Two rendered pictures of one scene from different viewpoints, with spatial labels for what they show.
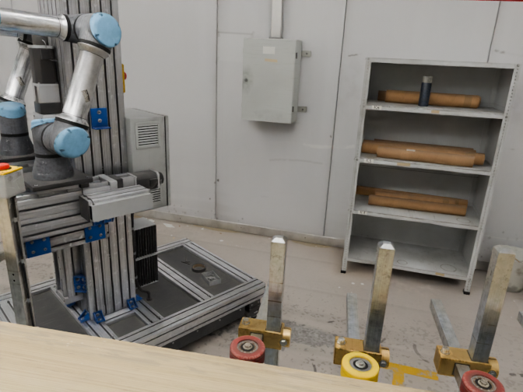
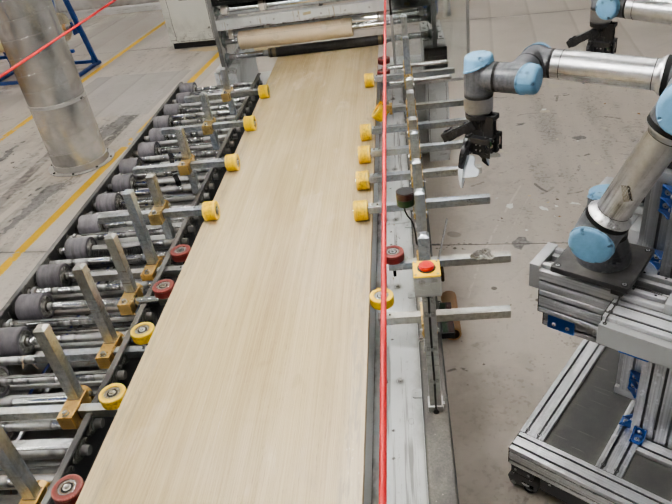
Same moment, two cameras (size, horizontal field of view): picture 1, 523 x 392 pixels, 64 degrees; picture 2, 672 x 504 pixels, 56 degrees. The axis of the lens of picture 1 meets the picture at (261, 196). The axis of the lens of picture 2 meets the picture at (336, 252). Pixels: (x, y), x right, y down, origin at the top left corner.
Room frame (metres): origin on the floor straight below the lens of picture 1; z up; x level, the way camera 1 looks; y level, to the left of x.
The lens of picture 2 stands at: (0.81, -0.63, 2.19)
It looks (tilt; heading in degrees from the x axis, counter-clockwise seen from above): 34 degrees down; 89
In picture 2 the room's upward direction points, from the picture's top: 9 degrees counter-clockwise
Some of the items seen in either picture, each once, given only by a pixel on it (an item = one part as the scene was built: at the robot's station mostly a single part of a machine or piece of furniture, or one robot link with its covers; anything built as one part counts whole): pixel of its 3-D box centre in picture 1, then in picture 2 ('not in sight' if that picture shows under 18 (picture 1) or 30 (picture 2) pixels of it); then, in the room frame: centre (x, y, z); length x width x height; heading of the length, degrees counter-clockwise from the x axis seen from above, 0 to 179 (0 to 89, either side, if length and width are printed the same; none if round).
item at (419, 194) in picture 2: not in sight; (423, 249); (1.13, 1.19, 0.93); 0.03 x 0.03 x 0.48; 81
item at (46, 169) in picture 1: (52, 163); (604, 243); (1.60, 0.83, 1.09); 0.15 x 0.15 x 0.10
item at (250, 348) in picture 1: (247, 365); not in sight; (0.78, 0.02, 0.85); 0.08 x 0.08 x 0.11
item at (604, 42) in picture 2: not in sight; (601, 39); (1.86, 1.52, 1.46); 0.09 x 0.08 x 0.12; 135
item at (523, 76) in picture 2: not in sight; (519, 75); (1.35, 0.88, 1.61); 0.11 x 0.11 x 0.08; 52
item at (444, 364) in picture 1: (465, 363); not in sight; (0.85, -0.52, 0.84); 0.13 x 0.06 x 0.05; 81
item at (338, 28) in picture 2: not in sight; (324, 30); (1.02, 3.85, 1.05); 1.43 x 0.12 x 0.12; 171
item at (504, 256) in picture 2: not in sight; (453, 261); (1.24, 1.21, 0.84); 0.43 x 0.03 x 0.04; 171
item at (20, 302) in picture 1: (18, 269); (432, 352); (1.05, 0.68, 0.93); 0.05 x 0.05 x 0.45; 81
